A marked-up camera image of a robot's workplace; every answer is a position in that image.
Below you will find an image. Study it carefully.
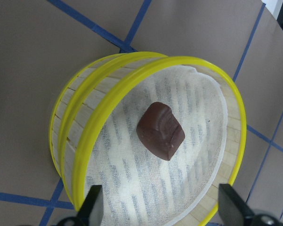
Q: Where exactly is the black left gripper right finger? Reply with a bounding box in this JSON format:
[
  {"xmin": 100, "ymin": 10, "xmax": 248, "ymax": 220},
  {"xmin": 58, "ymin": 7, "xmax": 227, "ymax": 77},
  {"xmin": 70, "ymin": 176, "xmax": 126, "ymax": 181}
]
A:
[{"xmin": 218, "ymin": 184, "xmax": 254, "ymax": 226}]

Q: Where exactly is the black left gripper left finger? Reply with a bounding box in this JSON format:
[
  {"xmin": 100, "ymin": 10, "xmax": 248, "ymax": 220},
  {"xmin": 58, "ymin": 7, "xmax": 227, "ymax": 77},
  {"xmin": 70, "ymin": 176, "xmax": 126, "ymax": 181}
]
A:
[{"xmin": 77, "ymin": 185, "xmax": 103, "ymax": 226}]

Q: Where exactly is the yellow rimmed bamboo steamer tray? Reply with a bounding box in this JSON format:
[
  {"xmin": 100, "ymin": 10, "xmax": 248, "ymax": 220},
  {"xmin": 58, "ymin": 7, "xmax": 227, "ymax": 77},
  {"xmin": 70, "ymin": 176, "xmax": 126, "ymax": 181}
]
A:
[{"xmin": 59, "ymin": 56, "xmax": 246, "ymax": 226}]

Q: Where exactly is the brown bun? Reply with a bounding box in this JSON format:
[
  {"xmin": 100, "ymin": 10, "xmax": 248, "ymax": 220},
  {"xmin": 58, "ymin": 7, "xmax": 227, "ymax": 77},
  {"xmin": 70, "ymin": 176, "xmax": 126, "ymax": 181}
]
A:
[{"xmin": 136, "ymin": 102, "xmax": 185, "ymax": 161}]

